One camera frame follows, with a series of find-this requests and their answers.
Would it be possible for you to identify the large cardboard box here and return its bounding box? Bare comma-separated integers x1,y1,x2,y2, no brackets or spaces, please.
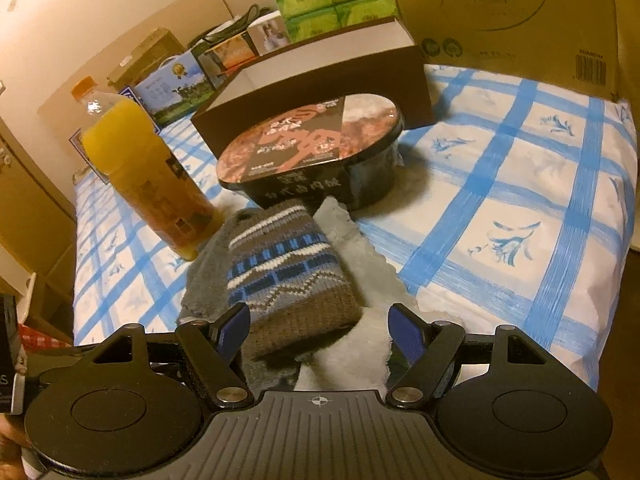
380,0,626,103

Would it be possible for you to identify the orange juice bottle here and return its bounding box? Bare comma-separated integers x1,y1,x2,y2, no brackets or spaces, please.
70,76,223,262

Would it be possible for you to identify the white photo box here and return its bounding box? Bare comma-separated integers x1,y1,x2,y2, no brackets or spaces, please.
247,16,291,56

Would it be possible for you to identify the small cardboard box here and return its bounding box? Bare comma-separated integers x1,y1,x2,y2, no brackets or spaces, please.
107,27,188,93

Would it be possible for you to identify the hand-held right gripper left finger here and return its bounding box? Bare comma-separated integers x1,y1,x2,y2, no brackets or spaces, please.
92,302,252,407

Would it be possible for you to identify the black instant rice bowl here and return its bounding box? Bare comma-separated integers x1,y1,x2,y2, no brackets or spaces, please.
216,92,406,212

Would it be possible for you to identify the orange printed box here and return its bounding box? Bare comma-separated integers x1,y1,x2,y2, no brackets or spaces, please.
192,30,261,88

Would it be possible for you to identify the blue checked bedsheet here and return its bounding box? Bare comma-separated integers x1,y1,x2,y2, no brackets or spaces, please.
72,62,638,391

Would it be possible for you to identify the green blue milk box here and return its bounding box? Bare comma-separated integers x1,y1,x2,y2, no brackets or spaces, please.
134,52,216,128

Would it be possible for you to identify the knit patterned sock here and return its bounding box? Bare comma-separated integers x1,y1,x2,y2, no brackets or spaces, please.
225,200,363,361

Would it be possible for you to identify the black bag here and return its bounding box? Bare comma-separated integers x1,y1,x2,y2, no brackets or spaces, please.
187,4,278,48

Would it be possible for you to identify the brown box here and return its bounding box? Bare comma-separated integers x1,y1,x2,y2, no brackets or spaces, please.
191,16,433,148

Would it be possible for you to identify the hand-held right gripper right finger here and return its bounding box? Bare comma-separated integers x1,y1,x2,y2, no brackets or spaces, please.
385,302,547,407

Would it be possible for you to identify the red checked bag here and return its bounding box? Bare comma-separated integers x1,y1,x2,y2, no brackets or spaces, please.
17,322,73,351

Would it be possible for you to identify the wooden wardrobe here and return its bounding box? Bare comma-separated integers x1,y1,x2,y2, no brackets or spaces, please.
0,80,78,343

